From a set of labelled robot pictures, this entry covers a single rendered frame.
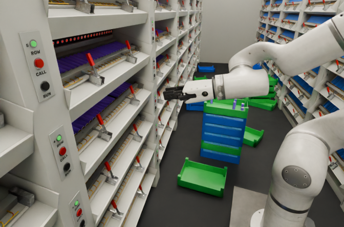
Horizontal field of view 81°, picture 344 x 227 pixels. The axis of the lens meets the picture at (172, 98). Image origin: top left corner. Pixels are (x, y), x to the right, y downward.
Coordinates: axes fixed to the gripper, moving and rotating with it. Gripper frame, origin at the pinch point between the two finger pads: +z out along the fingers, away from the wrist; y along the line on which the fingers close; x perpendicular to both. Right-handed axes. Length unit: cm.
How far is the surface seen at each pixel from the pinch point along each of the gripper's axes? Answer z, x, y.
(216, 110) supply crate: -11, -41, 67
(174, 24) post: 14, 19, 101
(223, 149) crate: -12, -75, 66
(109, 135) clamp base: 18.6, -6.5, -15.1
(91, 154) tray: 20.8, -7.9, -22.7
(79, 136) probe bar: 24.9, -2.8, -20.2
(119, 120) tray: 21.2, -7.7, -2.9
